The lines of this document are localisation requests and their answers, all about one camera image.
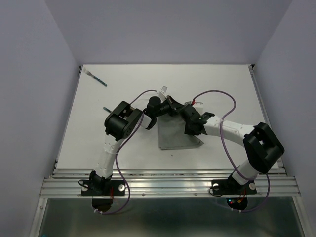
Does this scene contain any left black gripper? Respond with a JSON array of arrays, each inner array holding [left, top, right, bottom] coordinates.
[[154, 95, 184, 118]]

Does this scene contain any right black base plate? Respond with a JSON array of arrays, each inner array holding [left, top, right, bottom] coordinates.
[[209, 179, 257, 197]]

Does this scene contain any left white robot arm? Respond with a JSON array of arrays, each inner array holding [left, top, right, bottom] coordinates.
[[83, 96, 184, 195]]

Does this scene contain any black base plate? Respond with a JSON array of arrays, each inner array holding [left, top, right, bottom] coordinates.
[[209, 179, 257, 197], [78, 179, 127, 197]]

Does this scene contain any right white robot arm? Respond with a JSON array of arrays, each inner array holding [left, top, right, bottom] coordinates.
[[180, 105, 285, 193]]

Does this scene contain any grey cloth napkin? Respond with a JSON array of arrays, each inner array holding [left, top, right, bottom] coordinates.
[[157, 114, 204, 150]]

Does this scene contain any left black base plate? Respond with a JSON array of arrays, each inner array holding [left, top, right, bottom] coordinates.
[[78, 179, 127, 197]]

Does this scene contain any aluminium rail frame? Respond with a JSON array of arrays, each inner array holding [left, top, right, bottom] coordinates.
[[30, 64, 306, 237]]

